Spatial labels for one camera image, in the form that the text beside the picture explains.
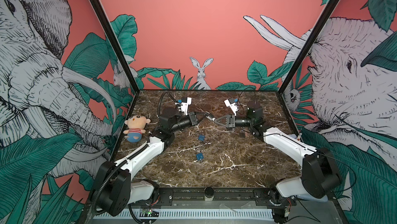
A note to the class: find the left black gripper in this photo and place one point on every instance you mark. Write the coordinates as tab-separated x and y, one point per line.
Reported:
193	118

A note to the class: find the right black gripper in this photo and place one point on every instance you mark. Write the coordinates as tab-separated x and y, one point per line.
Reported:
231	120

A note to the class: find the black padlock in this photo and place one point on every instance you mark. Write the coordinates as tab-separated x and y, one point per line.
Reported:
210	117
242	134

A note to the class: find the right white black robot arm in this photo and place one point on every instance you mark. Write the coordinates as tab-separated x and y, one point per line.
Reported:
319	171

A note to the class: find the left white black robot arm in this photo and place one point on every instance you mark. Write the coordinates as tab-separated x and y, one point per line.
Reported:
113	189

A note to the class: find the plush doll striped shirt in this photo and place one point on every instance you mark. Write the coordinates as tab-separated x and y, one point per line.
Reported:
136	128

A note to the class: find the white vented strip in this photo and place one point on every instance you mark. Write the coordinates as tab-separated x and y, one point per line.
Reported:
202	213

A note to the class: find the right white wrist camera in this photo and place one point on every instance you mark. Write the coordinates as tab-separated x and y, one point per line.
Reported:
232	104

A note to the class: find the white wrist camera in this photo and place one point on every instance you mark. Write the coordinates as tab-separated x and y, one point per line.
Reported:
183	105
232	104

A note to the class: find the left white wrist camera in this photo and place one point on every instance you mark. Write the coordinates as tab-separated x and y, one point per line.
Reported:
183	105

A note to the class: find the black knob on rail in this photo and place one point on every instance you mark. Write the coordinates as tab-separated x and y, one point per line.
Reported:
209	194

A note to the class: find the black mounting rail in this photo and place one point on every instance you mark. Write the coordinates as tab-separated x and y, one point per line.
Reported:
161	196

